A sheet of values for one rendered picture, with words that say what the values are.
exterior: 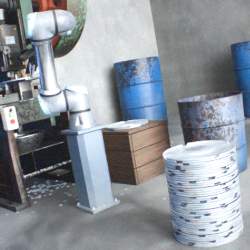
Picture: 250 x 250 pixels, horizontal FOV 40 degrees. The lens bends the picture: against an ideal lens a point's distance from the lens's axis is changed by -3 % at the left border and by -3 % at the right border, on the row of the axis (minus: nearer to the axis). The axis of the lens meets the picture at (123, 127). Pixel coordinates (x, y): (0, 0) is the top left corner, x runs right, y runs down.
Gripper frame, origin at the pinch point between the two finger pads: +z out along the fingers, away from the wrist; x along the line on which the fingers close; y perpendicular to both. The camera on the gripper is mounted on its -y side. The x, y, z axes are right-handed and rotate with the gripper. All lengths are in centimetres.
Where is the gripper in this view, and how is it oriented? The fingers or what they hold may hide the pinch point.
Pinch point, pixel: (32, 75)
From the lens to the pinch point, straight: 230.4
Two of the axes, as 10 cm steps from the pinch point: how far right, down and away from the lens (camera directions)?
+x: -7.5, -3.9, 5.4
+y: 6.4, -2.1, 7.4
